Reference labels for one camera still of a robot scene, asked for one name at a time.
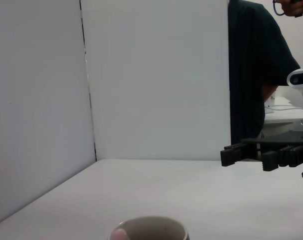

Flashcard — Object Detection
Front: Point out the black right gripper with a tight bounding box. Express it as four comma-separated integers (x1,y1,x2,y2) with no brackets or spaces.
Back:
220,133,303,172

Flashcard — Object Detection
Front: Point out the grey ceramic cup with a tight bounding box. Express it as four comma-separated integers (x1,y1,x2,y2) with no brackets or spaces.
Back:
109,216,192,240

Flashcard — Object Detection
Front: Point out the bare person forearm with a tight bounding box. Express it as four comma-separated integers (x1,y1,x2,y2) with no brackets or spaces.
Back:
262,83,279,103

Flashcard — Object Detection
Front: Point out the person hand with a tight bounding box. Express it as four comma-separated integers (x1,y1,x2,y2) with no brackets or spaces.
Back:
282,0,303,18

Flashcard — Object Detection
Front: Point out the white background desk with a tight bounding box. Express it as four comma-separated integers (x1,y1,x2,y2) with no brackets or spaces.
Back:
263,96,303,125

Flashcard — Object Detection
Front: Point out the person in dark shirt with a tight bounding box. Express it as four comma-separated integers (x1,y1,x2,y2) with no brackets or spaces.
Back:
227,0,302,145

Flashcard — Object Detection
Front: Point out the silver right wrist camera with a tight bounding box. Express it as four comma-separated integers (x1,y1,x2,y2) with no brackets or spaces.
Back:
286,66,303,99

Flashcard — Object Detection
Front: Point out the blue cord loop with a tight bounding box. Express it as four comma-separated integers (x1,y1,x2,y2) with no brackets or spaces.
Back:
272,0,285,17

